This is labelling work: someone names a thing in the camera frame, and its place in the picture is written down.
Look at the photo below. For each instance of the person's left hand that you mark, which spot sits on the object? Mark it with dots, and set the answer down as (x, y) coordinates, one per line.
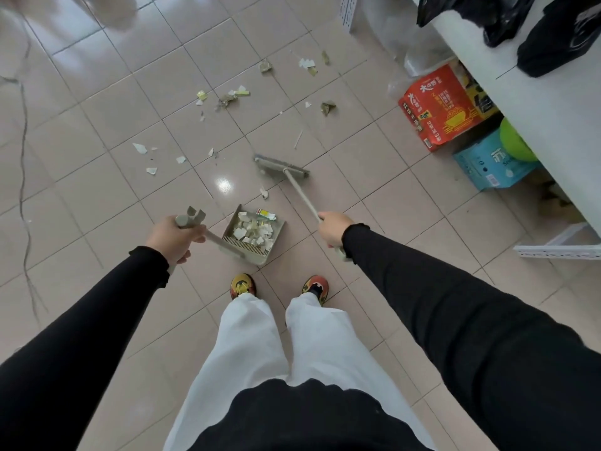
(171, 239)

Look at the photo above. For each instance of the person's right hand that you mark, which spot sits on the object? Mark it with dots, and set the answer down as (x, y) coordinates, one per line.
(334, 227)

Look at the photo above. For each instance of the person's right fingers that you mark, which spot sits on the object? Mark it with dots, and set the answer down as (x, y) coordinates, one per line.
(328, 239)

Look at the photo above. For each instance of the person's left thumb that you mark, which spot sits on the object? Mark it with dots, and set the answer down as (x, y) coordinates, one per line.
(196, 235)

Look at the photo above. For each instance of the person's left forearm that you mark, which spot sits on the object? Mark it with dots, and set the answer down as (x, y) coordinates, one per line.
(80, 342)

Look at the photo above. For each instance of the person's right forearm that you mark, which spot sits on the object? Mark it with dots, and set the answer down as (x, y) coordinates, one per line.
(474, 333)

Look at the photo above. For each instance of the red yellow right shoe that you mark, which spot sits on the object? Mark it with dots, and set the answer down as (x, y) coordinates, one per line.
(315, 287)

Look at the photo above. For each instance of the red yellow shoe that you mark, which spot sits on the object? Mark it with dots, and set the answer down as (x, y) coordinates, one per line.
(315, 287)
(242, 286)

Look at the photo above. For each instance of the pile of collected paper scraps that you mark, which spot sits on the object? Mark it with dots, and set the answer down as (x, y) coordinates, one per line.
(253, 231)

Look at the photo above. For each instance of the yellow green wrapper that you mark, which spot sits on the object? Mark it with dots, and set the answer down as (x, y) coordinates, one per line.
(266, 214)

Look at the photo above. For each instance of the red yellow left shoe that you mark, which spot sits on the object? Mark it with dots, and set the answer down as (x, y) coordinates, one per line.
(242, 286)

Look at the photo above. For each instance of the thin white stick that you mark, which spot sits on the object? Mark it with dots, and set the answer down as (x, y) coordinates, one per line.
(298, 138)

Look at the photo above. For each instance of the white trousers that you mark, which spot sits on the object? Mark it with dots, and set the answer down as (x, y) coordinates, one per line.
(263, 342)

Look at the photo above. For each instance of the scattered paper litter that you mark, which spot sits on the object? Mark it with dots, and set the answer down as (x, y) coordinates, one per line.
(234, 93)

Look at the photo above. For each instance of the blue cardboard box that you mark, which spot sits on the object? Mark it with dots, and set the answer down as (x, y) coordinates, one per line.
(483, 166)

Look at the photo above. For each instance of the red printed cardboard box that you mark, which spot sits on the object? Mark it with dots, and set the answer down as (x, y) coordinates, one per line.
(443, 107)

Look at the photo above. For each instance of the black top hem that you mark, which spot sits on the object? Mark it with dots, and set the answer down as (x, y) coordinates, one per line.
(305, 418)

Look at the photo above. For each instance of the green ball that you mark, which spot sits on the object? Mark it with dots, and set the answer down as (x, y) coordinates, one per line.
(514, 141)

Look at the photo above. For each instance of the clear plastic bag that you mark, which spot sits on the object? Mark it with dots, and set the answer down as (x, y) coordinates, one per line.
(404, 37)

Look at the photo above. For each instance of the white metal rack foot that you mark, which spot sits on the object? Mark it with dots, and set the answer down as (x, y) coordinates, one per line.
(558, 248)

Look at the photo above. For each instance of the white perforated rack post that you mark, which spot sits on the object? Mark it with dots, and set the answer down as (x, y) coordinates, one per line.
(348, 10)

